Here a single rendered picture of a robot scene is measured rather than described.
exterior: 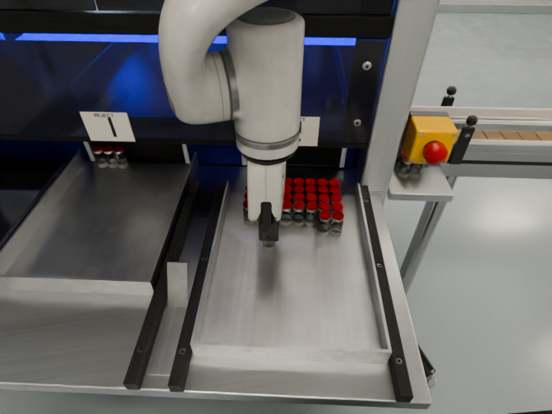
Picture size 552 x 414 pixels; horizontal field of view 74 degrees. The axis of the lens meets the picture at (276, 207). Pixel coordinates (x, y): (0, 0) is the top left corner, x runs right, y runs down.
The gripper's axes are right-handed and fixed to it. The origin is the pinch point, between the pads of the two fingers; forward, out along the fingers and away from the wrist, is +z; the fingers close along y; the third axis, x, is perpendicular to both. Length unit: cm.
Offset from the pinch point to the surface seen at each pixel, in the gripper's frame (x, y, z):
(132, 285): -20.1, 10.4, 3.3
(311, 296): 7.1, 9.5, 5.6
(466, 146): 40.5, -25.5, 0.5
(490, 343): 84, -30, 94
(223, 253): -7.8, 1.7, 5.6
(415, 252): 41, -31, 42
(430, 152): 27.4, -12.5, -6.6
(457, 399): 64, -8, 94
